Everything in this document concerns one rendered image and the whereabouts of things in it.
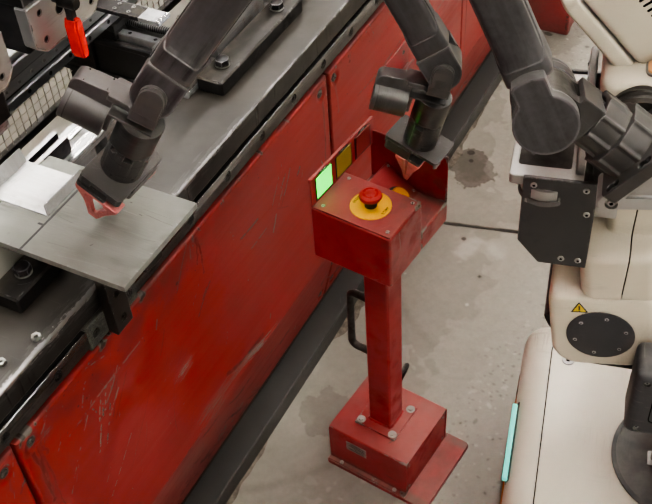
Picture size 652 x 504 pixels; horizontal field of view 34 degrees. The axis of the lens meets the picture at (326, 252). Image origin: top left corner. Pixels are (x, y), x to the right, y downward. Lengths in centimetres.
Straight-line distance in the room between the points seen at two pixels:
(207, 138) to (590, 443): 93
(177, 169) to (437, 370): 102
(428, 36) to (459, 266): 122
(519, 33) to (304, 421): 145
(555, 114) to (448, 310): 151
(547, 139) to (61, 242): 68
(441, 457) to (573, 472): 42
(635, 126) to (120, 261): 68
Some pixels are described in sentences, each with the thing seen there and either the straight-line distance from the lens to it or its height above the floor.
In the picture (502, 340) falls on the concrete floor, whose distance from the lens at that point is 263.
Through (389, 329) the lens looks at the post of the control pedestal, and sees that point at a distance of 206.
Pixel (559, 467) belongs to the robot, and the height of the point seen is 28.
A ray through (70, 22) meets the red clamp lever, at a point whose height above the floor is 121.
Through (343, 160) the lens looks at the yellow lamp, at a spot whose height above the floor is 81.
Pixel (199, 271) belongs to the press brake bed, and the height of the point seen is 68.
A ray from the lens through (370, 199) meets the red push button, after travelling 178.
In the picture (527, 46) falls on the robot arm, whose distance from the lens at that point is 122.
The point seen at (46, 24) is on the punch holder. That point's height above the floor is 121.
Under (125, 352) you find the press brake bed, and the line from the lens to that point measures 175.
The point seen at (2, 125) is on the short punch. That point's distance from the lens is 159.
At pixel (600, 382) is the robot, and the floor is 28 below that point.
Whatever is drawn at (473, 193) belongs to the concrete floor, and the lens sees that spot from 300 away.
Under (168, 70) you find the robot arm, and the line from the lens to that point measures 127.
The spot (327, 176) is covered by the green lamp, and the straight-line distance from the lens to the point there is 182.
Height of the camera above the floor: 200
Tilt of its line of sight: 45 degrees down
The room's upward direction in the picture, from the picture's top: 4 degrees counter-clockwise
